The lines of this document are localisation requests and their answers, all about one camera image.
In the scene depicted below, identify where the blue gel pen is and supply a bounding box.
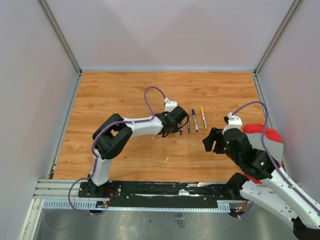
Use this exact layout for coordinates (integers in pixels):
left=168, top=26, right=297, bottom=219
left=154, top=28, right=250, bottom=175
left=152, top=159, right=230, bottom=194
left=186, top=118, right=191, bottom=134

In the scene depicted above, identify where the white pen with lettering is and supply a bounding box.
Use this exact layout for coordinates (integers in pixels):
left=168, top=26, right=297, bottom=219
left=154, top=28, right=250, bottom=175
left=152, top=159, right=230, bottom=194
left=192, top=115, right=199, bottom=132

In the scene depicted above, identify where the white marker yellow end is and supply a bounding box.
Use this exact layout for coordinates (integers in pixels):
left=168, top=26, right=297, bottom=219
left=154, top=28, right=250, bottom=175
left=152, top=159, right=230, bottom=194
left=201, top=112, right=207, bottom=129

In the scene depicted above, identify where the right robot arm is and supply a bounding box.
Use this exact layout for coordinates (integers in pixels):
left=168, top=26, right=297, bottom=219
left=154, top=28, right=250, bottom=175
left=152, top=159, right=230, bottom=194
left=202, top=127, right=320, bottom=240

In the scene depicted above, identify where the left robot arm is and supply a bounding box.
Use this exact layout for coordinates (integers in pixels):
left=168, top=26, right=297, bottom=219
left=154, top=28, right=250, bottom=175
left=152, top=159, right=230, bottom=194
left=78, top=106, right=189, bottom=198

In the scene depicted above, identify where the red and grey cloth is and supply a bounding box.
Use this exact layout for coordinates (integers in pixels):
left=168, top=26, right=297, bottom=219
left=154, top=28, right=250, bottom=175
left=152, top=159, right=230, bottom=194
left=242, top=123, right=284, bottom=184

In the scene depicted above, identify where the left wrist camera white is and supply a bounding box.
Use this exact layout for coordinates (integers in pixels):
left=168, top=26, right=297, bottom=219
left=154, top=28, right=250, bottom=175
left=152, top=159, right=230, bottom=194
left=164, top=97, right=178, bottom=112

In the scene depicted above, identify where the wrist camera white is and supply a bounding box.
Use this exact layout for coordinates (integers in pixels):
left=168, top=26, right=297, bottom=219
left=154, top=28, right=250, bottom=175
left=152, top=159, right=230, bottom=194
left=222, top=112, right=243, bottom=134
left=164, top=97, right=178, bottom=112

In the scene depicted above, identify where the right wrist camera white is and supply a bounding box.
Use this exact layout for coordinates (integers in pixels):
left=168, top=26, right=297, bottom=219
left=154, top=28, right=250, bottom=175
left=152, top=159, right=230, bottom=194
left=222, top=112, right=243, bottom=134

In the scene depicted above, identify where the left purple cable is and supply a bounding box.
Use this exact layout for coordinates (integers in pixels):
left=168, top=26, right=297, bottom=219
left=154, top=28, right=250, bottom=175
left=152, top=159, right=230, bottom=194
left=68, top=86, right=167, bottom=216

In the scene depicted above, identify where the purple cable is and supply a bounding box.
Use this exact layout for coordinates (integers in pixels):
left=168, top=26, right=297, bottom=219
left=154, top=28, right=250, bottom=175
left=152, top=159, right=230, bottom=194
left=68, top=86, right=167, bottom=216
left=231, top=100, right=320, bottom=216

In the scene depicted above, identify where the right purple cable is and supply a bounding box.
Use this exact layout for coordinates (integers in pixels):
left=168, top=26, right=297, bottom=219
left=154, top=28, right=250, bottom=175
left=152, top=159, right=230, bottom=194
left=231, top=100, right=320, bottom=216

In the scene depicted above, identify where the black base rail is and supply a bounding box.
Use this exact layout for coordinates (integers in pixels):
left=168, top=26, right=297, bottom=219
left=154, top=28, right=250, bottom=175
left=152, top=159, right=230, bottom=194
left=90, top=181, right=244, bottom=209

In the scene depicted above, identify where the aluminium frame rail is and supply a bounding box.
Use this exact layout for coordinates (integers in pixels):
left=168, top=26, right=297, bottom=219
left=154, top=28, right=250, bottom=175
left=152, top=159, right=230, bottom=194
left=22, top=178, right=313, bottom=240

